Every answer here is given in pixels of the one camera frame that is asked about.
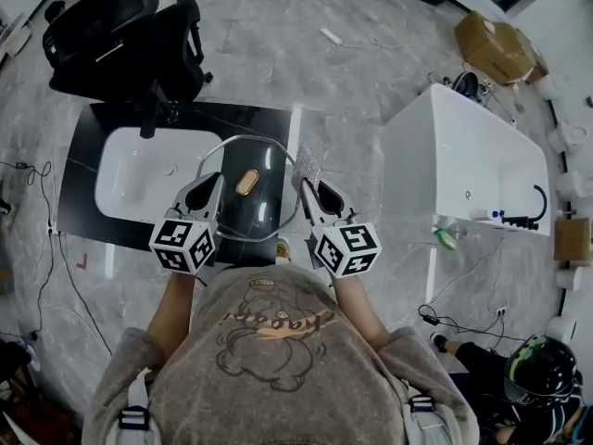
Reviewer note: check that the person's grey printed shirt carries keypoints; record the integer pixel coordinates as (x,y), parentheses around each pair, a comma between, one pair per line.
(278,364)

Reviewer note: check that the person's left forearm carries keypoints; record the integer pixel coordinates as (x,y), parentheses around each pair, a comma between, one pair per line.
(172,311)

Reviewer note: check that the black office chair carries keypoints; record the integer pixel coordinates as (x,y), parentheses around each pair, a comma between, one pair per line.
(116,40)

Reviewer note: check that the person's right forearm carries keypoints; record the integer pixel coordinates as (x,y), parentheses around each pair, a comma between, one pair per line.
(359,308)

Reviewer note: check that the green bottle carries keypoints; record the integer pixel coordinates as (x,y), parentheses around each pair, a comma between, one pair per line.
(446,239)

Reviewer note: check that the white round stand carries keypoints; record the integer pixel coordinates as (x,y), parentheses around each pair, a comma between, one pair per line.
(14,35)

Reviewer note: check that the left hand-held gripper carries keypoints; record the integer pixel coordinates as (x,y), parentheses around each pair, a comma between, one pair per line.
(183,244)

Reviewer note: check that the black round device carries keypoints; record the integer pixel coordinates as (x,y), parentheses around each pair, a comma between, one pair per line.
(465,84)

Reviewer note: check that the small cardboard box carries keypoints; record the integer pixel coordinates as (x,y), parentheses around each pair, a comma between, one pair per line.
(573,239)

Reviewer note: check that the white bathtub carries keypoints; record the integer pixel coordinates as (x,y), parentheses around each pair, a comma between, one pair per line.
(463,165)

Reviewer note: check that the black marble vanity unit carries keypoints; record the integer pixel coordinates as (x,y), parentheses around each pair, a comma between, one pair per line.
(259,123)

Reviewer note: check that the black sink faucet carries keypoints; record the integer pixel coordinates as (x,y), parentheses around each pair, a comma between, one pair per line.
(152,111)

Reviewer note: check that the white sink basin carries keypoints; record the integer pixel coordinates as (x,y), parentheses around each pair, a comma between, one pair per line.
(139,174)

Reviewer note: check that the camouflage helmet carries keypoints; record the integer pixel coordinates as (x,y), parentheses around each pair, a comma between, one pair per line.
(539,366)

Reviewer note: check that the large cardboard box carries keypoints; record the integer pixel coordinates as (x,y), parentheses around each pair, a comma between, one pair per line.
(500,47)

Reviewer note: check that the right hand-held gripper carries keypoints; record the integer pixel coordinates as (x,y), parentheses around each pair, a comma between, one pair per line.
(347,248)

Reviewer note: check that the white power strip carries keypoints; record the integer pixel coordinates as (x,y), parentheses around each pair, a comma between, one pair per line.
(331,36)

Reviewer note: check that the silver mesh scrub cloth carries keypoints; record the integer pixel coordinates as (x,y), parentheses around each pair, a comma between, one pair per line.
(306,167)

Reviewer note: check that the black curved bathtub faucet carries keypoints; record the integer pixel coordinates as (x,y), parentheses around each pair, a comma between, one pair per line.
(541,202)

